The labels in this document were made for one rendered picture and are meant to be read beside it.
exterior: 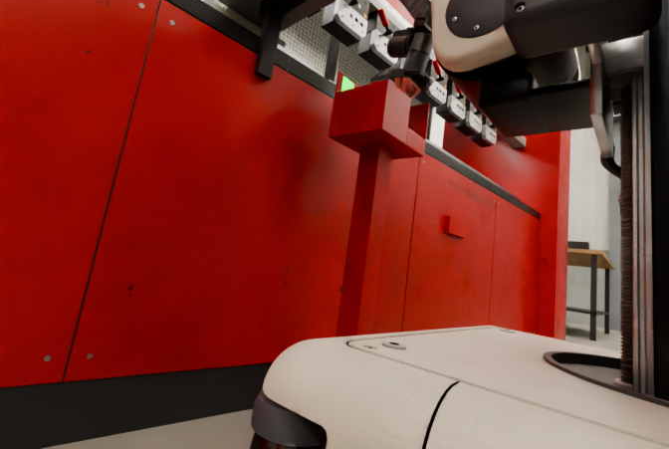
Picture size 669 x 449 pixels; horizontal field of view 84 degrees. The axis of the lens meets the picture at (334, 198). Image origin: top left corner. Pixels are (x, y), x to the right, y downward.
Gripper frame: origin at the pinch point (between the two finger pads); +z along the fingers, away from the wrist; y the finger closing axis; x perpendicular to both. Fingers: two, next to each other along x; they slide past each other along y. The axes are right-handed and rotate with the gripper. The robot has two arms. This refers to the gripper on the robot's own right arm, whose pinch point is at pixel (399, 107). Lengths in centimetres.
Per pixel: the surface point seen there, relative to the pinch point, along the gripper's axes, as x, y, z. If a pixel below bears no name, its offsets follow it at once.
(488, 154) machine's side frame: -187, 53, -41
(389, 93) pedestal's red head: 13.9, -6.7, 2.3
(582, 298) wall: -716, 33, 42
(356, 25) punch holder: -10, 39, -32
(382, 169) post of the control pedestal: 5.7, -6.0, 18.3
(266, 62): 30.2, 19.6, 3.6
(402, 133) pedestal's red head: 6.6, -8.6, 9.0
